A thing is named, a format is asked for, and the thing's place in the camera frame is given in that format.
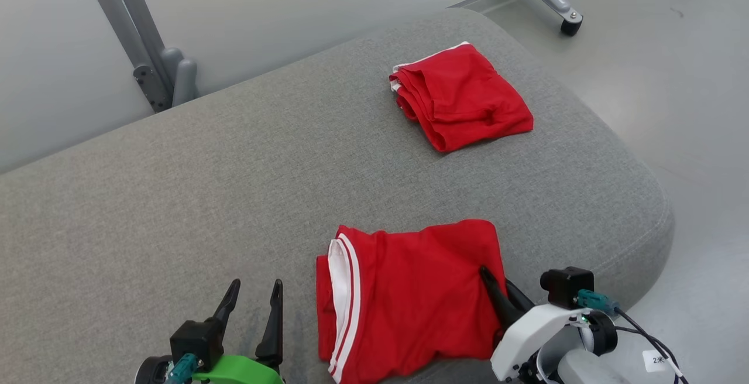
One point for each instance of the teal left camera connector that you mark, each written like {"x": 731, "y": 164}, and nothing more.
{"x": 182, "y": 367}

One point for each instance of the teal right camera connector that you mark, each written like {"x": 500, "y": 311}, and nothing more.
{"x": 597, "y": 301}

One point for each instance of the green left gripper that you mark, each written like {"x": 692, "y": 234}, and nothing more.
{"x": 240, "y": 372}

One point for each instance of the red Bulls 23 jersey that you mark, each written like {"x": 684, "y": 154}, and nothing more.
{"x": 421, "y": 296}

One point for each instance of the grey fabric sofa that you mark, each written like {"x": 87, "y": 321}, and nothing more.
{"x": 234, "y": 196}

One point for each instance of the red shorts with white trim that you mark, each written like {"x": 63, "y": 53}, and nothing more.
{"x": 462, "y": 97}

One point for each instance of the grey metal partition post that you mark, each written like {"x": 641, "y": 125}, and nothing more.
{"x": 134, "y": 33}

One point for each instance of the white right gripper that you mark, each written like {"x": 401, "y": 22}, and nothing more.
{"x": 526, "y": 337}

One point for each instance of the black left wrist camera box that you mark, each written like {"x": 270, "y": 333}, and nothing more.
{"x": 196, "y": 343}

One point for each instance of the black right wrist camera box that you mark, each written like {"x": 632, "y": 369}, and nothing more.
{"x": 566, "y": 285}

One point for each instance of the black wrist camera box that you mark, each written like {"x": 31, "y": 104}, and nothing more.
{"x": 566, "y": 285}
{"x": 196, "y": 343}

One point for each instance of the teal camera connector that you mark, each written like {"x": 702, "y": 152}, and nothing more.
{"x": 597, "y": 301}
{"x": 182, "y": 367}

